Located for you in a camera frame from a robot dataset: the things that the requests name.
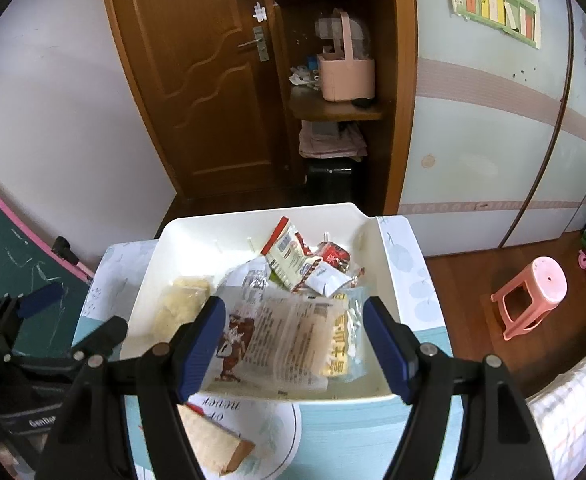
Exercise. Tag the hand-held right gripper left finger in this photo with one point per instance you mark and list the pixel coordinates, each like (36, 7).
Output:
(203, 355)

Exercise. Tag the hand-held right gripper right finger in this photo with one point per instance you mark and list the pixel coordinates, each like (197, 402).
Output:
(390, 355)

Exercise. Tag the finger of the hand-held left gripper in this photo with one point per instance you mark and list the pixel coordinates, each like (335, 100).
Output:
(105, 335)
(38, 300)

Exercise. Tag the clear yellow bread packet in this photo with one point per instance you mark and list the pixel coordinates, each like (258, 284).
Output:
(183, 305)

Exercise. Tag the white red printed snack packet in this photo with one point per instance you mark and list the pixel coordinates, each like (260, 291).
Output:
(273, 340)

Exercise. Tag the white plastic bin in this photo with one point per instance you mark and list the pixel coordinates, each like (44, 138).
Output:
(198, 240)

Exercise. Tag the clear packet with yellow lettering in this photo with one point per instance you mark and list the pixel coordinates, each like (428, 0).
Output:
(340, 340)

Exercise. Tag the black clamp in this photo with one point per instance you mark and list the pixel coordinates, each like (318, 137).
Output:
(63, 249)

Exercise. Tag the brown cake packet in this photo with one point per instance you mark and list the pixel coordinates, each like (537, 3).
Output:
(213, 440)

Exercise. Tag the small white sachet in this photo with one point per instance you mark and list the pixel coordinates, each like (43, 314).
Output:
(325, 278)

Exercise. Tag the small red snack packet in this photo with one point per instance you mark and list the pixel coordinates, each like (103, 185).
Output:
(334, 256)

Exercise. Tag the pink plastic stool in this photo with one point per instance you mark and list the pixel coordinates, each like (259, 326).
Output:
(548, 280)

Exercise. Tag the black storage box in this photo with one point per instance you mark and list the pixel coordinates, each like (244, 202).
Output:
(330, 180)

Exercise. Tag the checkered blanket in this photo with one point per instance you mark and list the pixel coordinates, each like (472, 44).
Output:
(573, 420)

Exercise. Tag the folded pink cloth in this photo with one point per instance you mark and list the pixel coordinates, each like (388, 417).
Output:
(330, 140)

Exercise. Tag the pale sliding-door wardrobe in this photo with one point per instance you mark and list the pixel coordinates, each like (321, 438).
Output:
(483, 135)

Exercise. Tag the small black object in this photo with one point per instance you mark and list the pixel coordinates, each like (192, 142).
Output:
(363, 103)

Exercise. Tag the brown wooden door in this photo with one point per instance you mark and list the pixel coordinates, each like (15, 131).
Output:
(188, 85)

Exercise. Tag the wooden corner shelf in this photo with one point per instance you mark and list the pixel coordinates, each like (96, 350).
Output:
(398, 85)

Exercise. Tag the small white clutter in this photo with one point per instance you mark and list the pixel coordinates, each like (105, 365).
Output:
(303, 72)

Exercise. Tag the white door hook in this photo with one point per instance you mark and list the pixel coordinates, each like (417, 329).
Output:
(259, 11)

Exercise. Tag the green chalkboard with pink frame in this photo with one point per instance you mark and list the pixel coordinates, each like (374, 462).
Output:
(18, 240)

